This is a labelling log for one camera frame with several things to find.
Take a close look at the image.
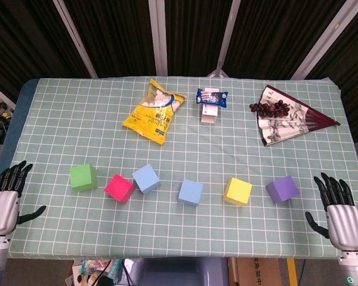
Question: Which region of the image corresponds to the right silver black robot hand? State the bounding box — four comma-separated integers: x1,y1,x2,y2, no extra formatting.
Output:
304,172,358,250

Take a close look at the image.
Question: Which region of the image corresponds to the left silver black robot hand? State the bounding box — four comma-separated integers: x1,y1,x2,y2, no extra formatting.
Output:
0,160,47,236

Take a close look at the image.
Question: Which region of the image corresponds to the yellow foam cube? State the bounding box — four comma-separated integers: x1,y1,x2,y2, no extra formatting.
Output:
223,177,254,207

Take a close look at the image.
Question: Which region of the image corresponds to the pink foam cube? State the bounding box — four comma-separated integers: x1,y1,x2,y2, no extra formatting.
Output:
104,173,136,205

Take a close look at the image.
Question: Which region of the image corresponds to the light blue foam cube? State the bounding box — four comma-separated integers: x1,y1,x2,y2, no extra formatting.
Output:
132,163,162,195
178,179,204,207

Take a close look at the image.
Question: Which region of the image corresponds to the yellow bar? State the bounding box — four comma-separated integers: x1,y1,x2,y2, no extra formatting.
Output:
287,258,298,286

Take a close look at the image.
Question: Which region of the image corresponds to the purple foam cube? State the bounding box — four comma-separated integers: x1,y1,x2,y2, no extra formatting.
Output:
265,175,301,205

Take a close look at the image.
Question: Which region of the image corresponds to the green foam cube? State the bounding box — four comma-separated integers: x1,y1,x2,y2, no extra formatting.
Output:
69,163,98,192

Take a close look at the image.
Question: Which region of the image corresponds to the blue table pad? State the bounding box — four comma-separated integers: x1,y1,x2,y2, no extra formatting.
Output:
0,79,39,194

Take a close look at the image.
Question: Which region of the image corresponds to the brown cardboard box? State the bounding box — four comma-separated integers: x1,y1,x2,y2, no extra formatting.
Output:
235,257,290,286

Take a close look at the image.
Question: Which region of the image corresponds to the colourful printed bag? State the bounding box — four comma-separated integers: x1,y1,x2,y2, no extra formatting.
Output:
66,259,123,286

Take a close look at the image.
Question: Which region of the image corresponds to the painted paper folding fan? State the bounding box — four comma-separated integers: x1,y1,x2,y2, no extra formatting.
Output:
255,85,341,147

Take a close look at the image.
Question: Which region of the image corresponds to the dark red grape bunch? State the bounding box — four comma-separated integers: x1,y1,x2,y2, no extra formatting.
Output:
249,100,290,118

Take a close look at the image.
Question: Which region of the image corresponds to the green checkered tablecloth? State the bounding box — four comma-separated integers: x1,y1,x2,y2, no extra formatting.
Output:
0,76,358,260

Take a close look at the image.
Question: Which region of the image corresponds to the blue-grey robot torso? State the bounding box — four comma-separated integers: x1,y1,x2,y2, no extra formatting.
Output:
131,257,230,286

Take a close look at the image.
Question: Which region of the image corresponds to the yellow snack bag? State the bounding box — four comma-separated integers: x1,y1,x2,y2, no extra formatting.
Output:
121,78,188,146

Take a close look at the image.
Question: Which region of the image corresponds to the white open cardboard box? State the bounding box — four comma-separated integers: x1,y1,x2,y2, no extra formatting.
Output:
200,87,221,123

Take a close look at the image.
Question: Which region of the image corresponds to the blue cookie packet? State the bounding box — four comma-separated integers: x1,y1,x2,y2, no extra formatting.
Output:
196,88,229,108

